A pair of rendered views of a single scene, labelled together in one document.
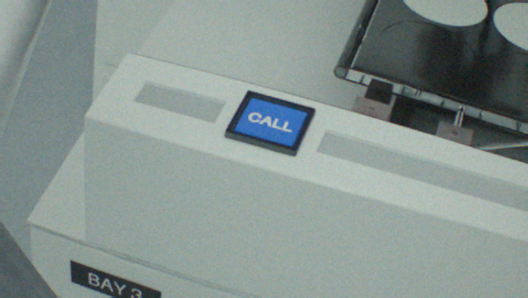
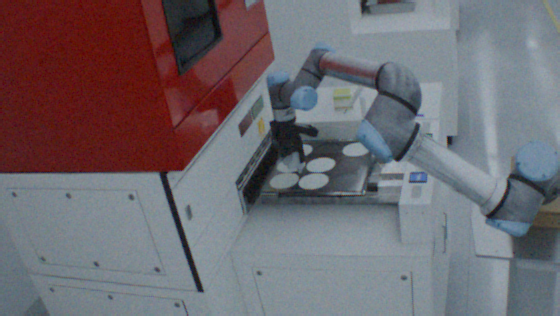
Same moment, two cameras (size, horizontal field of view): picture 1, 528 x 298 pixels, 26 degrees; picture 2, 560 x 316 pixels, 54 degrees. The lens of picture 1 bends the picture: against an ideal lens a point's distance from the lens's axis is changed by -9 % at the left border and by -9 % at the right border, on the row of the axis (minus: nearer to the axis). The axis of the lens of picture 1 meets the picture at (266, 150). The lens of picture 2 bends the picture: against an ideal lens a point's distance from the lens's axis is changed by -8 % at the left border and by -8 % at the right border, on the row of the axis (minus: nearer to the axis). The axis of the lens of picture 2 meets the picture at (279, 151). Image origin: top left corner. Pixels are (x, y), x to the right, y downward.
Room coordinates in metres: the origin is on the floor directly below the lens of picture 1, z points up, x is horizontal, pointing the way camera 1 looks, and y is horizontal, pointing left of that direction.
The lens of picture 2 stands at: (0.89, 1.53, 1.88)
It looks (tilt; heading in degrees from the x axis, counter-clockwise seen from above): 26 degrees down; 280
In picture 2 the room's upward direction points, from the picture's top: 11 degrees counter-clockwise
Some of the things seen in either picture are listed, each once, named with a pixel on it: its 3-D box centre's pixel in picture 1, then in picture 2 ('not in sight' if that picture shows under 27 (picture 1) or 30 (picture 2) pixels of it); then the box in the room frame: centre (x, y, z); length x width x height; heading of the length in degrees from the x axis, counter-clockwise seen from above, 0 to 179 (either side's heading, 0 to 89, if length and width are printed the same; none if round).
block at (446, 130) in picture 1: (447, 162); (394, 173); (0.81, -0.16, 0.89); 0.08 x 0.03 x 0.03; 168
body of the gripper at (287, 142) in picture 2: not in sight; (286, 134); (1.15, -0.21, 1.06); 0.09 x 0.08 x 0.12; 29
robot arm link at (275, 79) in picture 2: not in sight; (280, 89); (1.14, -0.21, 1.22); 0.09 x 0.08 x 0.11; 129
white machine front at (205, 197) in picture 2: not in sight; (234, 163); (1.32, -0.13, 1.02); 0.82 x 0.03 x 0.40; 78
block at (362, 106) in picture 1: (362, 138); (391, 186); (0.83, -0.08, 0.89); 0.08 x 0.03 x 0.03; 168
